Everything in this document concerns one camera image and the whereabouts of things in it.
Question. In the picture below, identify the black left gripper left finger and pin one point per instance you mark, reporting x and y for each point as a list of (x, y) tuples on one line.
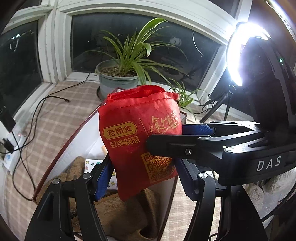
[(63, 201)]

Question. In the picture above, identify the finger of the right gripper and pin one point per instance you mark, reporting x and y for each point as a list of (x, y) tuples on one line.
[(219, 129), (204, 150)]

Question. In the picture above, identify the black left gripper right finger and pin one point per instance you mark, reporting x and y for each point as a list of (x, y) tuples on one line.
[(239, 219)]

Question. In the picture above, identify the red fabric pouch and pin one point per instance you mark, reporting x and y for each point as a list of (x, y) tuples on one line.
[(126, 121)]

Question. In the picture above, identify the white gloved hand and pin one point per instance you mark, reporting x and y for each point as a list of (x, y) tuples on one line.
[(267, 194)]

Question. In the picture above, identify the starry white card box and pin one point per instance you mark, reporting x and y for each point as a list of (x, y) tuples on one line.
[(104, 175)]

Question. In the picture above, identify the potted spider plant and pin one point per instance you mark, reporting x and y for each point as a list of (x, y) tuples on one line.
[(132, 57)]

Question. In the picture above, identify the plaid table cloth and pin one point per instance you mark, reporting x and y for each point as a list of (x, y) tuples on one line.
[(57, 122)]

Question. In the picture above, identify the ring light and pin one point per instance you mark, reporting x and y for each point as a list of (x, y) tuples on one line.
[(237, 42)]

